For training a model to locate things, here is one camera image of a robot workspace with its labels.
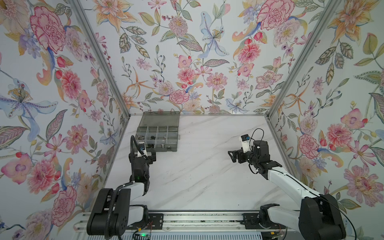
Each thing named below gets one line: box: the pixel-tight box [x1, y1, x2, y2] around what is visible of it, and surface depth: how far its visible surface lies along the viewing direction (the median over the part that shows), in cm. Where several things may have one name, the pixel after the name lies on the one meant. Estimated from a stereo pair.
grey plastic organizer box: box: [135, 111, 181, 152], surface depth 109 cm
